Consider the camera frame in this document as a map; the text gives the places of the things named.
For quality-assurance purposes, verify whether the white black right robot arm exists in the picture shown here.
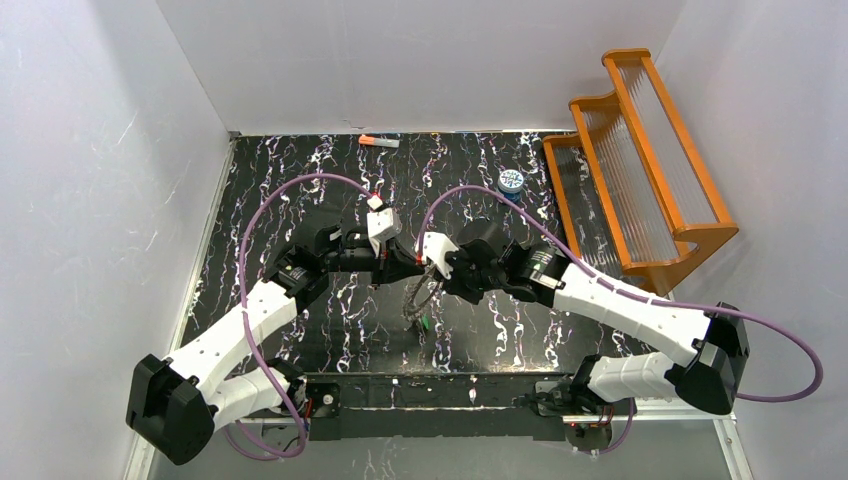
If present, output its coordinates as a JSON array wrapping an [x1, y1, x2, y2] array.
[[422, 220, 750, 415]]

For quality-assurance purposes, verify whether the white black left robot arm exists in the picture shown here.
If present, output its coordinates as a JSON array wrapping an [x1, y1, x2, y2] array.
[[126, 224, 424, 465]]

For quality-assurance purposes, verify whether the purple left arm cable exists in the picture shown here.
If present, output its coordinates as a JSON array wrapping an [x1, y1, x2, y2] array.
[[221, 173, 382, 462]]

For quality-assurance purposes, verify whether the round metal key organizer disc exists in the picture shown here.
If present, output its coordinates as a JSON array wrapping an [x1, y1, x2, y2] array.
[[402, 264, 443, 324]]

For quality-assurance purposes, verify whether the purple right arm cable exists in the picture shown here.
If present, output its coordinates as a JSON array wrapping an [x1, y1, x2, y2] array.
[[417, 185, 824, 457]]

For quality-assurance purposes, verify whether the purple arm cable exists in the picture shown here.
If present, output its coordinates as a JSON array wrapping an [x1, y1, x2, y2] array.
[[417, 185, 824, 457], [221, 173, 382, 462]]

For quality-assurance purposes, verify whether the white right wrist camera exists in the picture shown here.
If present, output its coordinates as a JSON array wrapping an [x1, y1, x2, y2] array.
[[415, 231, 459, 280]]

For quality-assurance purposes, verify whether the blue white paint jar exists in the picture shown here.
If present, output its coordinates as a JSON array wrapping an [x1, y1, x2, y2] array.
[[496, 169, 525, 203]]

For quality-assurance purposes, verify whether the orange wooden tiered rack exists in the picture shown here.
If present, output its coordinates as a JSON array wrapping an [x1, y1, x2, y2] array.
[[543, 48, 739, 296]]

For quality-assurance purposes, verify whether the orange white marker pen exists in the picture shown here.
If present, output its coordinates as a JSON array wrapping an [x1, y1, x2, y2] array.
[[358, 135, 400, 149]]

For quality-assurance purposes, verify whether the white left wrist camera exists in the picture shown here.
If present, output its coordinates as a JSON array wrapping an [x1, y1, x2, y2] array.
[[366, 193, 401, 258]]

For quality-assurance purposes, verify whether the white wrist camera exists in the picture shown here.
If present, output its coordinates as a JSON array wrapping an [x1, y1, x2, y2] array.
[[415, 231, 459, 280], [366, 193, 401, 258]]

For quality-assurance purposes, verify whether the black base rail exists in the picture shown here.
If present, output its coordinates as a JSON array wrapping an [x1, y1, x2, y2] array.
[[241, 372, 617, 444]]

